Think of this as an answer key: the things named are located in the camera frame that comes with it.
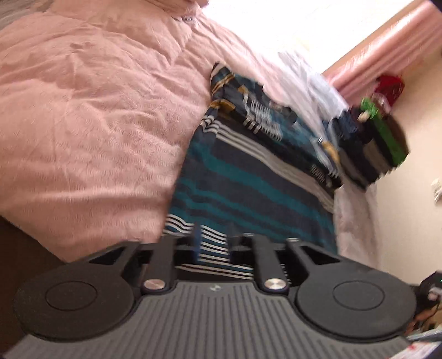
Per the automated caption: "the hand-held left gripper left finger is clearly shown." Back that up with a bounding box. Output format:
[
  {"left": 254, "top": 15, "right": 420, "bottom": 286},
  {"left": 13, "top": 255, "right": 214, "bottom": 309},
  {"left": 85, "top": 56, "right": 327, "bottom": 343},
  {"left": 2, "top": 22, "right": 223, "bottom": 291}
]
[{"left": 88, "top": 223, "right": 205, "bottom": 295}]

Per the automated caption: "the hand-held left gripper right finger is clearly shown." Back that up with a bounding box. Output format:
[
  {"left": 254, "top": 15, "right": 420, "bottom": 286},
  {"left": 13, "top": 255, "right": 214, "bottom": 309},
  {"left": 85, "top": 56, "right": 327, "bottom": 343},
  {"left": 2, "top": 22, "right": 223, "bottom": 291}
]
[{"left": 225, "top": 221, "right": 342, "bottom": 295}]

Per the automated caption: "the striped navy teal shirt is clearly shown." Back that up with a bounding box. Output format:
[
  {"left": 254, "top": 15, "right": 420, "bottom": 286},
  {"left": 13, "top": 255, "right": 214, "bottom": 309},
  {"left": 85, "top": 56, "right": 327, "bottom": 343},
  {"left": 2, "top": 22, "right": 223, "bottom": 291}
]
[{"left": 163, "top": 62, "right": 345, "bottom": 281}]

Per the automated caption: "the stack of folded clothes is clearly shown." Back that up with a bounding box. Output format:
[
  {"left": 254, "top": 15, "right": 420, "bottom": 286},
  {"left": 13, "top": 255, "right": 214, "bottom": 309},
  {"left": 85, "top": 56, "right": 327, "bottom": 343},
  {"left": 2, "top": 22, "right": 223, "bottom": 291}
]
[{"left": 327, "top": 106, "right": 392, "bottom": 190}]

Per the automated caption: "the brown folded cloth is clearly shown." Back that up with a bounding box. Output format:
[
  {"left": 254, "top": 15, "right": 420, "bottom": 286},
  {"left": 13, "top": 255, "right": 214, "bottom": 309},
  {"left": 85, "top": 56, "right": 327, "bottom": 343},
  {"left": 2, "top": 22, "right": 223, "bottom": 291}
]
[{"left": 386, "top": 114, "right": 411, "bottom": 160}]

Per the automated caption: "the green folded cloth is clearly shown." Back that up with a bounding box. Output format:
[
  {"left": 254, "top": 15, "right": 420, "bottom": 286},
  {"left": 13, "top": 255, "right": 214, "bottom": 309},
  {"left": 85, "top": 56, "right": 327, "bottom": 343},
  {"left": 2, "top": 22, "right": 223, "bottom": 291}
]
[{"left": 360, "top": 97, "right": 409, "bottom": 167}]

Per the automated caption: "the pink bedspread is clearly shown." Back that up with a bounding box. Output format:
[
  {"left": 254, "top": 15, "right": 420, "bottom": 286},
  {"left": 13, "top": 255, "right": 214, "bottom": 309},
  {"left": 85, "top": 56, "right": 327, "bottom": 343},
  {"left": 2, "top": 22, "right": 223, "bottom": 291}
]
[{"left": 0, "top": 0, "right": 291, "bottom": 263}]

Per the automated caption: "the red cloth item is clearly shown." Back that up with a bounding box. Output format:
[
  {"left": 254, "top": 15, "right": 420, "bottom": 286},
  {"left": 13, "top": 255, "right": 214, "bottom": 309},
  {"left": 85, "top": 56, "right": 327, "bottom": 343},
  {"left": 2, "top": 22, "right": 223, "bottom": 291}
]
[{"left": 372, "top": 74, "right": 405, "bottom": 106}]

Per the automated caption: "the pink curtain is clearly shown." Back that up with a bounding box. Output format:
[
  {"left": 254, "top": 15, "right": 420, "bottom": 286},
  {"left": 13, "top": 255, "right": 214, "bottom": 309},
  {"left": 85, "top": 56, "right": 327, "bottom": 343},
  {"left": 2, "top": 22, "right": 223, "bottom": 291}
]
[{"left": 322, "top": 0, "right": 442, "bottom": 101}]

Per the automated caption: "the white wall fitting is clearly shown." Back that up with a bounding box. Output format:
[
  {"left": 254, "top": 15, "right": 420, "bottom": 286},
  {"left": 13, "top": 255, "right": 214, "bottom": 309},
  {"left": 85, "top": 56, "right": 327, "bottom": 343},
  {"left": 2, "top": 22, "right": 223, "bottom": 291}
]
[{"left": 430, "top": 178, "right": 442, "bottom": 205}]

